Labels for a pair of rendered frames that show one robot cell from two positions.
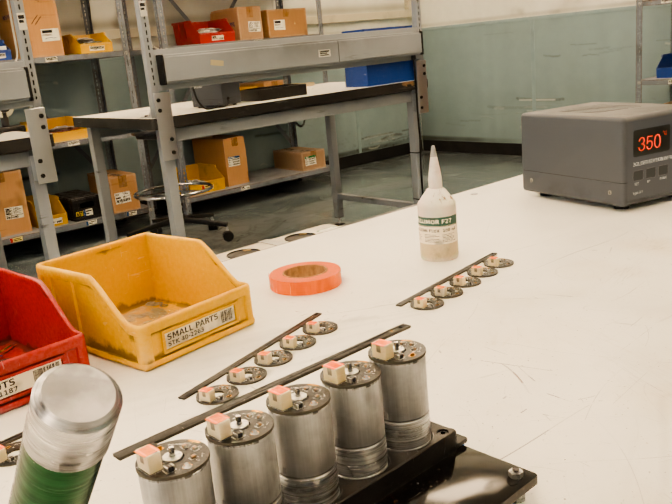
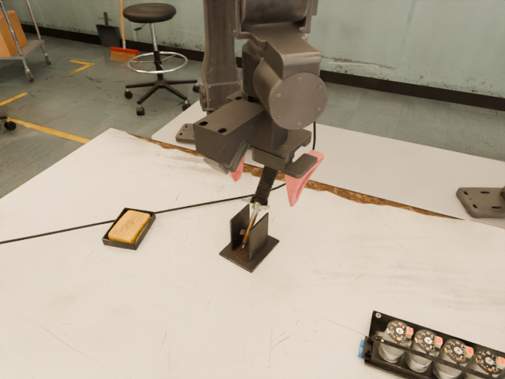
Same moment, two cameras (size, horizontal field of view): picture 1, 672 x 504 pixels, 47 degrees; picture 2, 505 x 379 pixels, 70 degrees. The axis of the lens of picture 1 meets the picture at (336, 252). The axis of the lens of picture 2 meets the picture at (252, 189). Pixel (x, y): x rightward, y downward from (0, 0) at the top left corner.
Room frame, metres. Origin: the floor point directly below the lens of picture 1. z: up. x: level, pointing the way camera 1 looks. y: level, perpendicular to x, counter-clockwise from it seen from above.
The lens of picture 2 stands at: (0.54, 0.09, 1.16)
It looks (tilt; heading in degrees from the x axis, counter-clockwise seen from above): 38 degrees down; 244
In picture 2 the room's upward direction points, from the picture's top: straight up
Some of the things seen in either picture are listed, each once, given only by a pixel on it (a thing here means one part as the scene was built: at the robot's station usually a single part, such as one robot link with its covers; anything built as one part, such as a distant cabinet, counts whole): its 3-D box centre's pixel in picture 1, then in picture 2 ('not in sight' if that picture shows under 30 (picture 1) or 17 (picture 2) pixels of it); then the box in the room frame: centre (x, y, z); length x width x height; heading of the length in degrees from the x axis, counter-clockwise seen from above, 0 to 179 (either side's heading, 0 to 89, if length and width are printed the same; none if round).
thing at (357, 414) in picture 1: (355, 427); (421, 353); (0.29, 0.00, 0.79); 0.02 x 0.02 x 0.05
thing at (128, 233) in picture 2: not in sight; (130, 227); (0.53, -0.36, 0.76); 0.07 x 0.05 x 0.02; 52
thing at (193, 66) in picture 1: (305, 57); not in sight; (3.17, 0.05, 0.90); 1.30 x 0.06 x 0.12; 129
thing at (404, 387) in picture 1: (400, 402); (394, 343); (0.31, -0.02, 0.79); 0.02 x 0.02 x 0.05
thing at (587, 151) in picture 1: (607, 152); not in sight; (0.85, -0.31, 0.80); 0.15 x 0.12 x 0.10; 27
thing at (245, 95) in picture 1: (272, 92); not in sight; (3.27, 0.20, 0.77); 0.24 x 0.16 x 0.04; 128
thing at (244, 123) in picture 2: not in sight; (238, 136); (0.39, -0.24, 0.95); 0.11 x 0.07 x 0.06; 28
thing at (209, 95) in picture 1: (215, 93); not in sight; (3.07, 0.40, 0.80); 0.15 x 0.12 x 0.10; 59
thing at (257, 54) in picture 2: not in sight; (268, 71); (0.35, -0.26, 1.02); 0.07 x 0.06 x 0.07; 79
